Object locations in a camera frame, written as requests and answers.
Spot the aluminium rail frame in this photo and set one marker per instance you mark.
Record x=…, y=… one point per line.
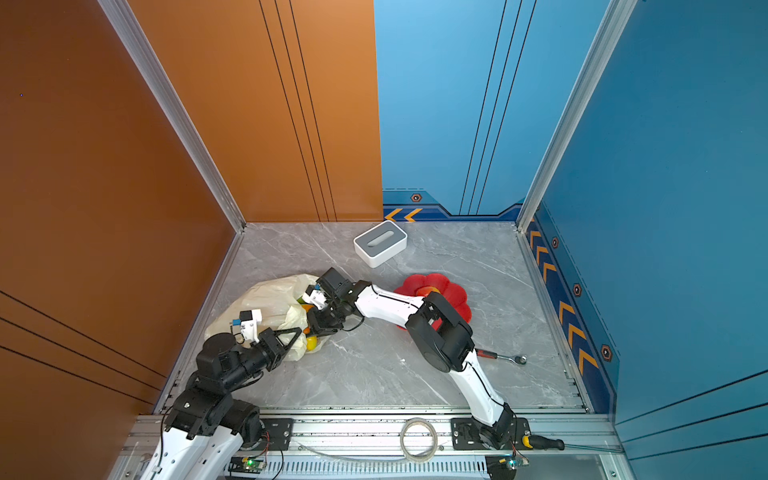
x=363, y=444

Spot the left green circuit board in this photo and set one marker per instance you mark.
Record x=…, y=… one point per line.
x=245, y=465

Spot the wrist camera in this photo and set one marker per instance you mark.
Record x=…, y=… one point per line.
x=314, y=295
x=245, y=328

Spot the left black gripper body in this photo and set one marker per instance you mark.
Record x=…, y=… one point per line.
x=266, y=355

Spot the red orange peach fruit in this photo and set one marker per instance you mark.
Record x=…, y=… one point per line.
x=427, y=290

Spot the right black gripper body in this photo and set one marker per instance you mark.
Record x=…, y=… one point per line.
x=328, y=320

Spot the yellow black screwdriver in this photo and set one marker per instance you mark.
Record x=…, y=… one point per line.
x=538, y=442

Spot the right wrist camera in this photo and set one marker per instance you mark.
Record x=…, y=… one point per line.
x=314, y=295

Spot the cream plastic bag orange prints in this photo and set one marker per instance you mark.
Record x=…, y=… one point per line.
x=278, y=301

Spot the green circuit board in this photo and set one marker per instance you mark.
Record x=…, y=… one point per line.
x=245, y=465
x=505, y=467

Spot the red flower-shaped plate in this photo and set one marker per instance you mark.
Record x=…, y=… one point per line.
x=452, y=292

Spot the coiled clear tube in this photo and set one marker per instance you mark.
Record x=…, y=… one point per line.
x=418, y=440

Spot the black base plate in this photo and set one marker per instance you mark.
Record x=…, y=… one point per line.
x=470, y=434
x=271, y=434

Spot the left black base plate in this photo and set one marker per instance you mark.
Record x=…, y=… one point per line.
x=271, y=434

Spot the white grey tissue box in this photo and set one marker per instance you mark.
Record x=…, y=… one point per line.
x=380, y=243

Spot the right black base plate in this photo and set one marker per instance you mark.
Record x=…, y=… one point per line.
x=470, y=434

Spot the red black ratchet wrench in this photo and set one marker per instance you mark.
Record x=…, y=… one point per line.
x=515, y=359

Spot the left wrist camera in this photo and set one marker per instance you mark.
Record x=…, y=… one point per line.
x=245, y=328

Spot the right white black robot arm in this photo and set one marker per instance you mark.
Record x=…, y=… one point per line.
x=441, y=335

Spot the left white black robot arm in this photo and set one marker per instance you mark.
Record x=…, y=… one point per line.
x=207, y=433

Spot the right green circuit board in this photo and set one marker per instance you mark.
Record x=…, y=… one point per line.
x=505, y=467

